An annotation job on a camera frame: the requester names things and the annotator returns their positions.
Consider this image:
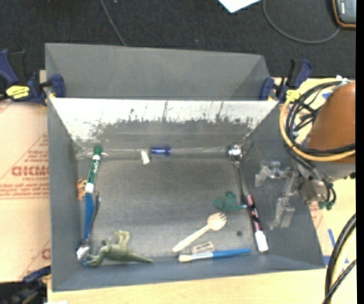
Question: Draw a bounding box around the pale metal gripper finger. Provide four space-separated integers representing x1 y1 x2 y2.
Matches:
268 196 296 230
254 161 292 188

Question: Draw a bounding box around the pink black marker white cap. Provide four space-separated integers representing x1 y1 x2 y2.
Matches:
246 194 270 253

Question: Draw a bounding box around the shiny metal spoon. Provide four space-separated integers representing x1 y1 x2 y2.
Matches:
227 143 250 204

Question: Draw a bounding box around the green spotted toy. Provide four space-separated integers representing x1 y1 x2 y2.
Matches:
214 191 244 213

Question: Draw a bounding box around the pale wooden spork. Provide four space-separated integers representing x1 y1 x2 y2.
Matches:
172 212 228 253

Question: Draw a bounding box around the small flat clear piece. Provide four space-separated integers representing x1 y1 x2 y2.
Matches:
190 241 215 255

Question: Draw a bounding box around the grey metal bin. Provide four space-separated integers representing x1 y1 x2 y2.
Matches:
44 42 327 293

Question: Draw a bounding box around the small blue cylinder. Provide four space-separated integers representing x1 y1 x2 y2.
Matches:
150 146 172 157

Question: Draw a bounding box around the green toy dinosaur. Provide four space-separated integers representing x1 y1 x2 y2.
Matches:
84 229 155 268

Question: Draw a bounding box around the green and white marker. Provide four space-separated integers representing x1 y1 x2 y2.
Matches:
84 145 103 193

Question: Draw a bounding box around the orange toy animal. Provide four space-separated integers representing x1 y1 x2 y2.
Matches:
76 178 87 201

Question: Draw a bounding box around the brown cardboard board red print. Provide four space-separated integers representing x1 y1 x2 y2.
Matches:
0 94 53 285

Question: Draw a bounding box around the blue handled paintbrush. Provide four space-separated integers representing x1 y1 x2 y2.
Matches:
177 248 252 263

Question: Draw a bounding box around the blue handled tool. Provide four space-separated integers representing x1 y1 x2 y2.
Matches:
75 191 101 262

